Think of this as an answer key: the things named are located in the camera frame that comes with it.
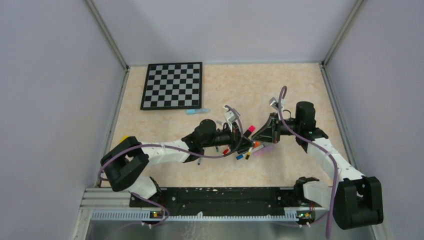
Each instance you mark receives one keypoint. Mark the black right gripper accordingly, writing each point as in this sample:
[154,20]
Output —
[270,131]

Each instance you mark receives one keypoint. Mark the yellow capped white pen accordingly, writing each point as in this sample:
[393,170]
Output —
[248,153]

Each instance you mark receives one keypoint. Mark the black white checkerboard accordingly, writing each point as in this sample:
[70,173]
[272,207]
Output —
[173,86]

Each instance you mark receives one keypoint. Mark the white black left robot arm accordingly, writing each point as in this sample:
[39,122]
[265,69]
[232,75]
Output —
[124,164]

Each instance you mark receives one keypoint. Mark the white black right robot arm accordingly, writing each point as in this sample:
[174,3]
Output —
[354,200]

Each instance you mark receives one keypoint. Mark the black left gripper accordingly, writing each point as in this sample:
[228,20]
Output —
[237,142]

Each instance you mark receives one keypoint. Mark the light blue correction tape pen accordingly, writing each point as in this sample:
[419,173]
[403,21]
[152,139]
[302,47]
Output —
[197,111]

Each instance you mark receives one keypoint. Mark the pink capped black highlighter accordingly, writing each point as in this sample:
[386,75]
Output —
[249,131]

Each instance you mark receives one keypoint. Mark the blue capped white marker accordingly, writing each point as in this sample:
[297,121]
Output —
[241,156]

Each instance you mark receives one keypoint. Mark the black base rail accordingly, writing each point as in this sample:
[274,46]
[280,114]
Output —
[229,201]

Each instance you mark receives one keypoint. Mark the green yellow block stack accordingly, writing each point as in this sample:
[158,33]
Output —
[124,138]

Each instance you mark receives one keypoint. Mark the lilac highlighter pen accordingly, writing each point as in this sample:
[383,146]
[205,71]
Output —
[262,150]

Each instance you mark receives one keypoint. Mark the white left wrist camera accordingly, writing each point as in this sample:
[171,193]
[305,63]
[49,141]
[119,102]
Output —
[231,114]

